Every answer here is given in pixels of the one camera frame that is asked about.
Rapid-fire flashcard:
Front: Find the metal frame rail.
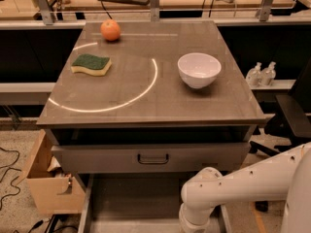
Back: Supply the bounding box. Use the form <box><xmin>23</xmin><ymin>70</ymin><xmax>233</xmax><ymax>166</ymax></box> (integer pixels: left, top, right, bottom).
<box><xmin>0</xmin><ymin>0</ymin><xmax>311</xmax><ymax>31</ymax></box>

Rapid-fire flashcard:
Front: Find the black office chair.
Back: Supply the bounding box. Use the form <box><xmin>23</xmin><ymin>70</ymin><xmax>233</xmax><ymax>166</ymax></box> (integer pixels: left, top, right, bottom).
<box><xmin>248</xmin><ymin>61</ymin><xmax>311</xmax><ymax>212</ymax></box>

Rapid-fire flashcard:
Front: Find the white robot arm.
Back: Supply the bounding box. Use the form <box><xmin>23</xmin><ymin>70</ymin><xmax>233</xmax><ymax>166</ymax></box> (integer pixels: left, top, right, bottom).
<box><xmin>179</xmin><ymin>143</ymin><xmax>311</xmax><ymax>233</ymax></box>

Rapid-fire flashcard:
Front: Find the orange fruit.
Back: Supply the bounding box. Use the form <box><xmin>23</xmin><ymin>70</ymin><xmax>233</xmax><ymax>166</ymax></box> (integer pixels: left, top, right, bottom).
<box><xmin>100</xmin><ymin>19</ymin><xmax>121</xmax><ymax>41</ymax></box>

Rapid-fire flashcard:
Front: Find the white bowl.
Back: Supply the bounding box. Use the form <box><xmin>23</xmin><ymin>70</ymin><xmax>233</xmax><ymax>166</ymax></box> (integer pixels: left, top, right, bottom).
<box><xmin>177</xmin><ymin>52</ymin><xmax>222</xmax><ymax>89</ymax></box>

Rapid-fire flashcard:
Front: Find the green yellow sponge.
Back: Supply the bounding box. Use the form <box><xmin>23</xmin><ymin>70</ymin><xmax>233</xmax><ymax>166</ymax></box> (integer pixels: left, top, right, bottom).
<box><xmin>71</xmin><ymin>53</ymin><xmax>112</xmax><ymax>77</ymax></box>

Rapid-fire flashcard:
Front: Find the grey drawer cabinet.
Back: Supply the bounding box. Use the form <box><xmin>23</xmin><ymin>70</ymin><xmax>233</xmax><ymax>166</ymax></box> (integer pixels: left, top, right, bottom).
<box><xmin>36</xmin><ymin>19</ymin><xmax>266</xmax><ymax>233</ymax></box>

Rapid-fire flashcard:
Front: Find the black floor cable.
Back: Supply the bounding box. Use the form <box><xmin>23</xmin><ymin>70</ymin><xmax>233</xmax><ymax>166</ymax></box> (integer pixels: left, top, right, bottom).
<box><xmin>0</xmin><ymin>147</ymin><xmax>22</xmax><ymax>212</ymax></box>

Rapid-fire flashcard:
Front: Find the clear bottle right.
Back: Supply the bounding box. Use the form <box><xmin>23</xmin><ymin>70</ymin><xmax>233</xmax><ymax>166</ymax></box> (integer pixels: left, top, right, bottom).
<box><xmin>259</xmin><ymin>61</ymin><xmax>276</xmax><ymax>86</ymax></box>

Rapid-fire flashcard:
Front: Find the cardboard box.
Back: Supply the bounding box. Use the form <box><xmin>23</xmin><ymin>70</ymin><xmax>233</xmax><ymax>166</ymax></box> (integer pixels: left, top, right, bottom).
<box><xmin>17</xmin><ymin>130</ymin><xmax>86</xmax><ymax>216</ymax></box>

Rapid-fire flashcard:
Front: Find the grey top drawer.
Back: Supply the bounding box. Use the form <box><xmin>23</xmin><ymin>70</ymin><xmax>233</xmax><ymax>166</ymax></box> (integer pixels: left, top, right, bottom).
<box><xmin>52</xmin><ymin>143</ymin><xmax>249</xmax><ymax>174</ymax></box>

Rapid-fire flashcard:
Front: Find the grey drawer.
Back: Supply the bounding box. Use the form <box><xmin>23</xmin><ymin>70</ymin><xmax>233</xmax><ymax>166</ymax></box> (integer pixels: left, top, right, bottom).
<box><xmin>52</xmin><ymin>143</ymin><xmax>249</xmax><ymax>174</ymax></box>
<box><xmin>77</xmin><ymin>172</ymin><xmax>233</xmax><ymax>233</ymax></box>

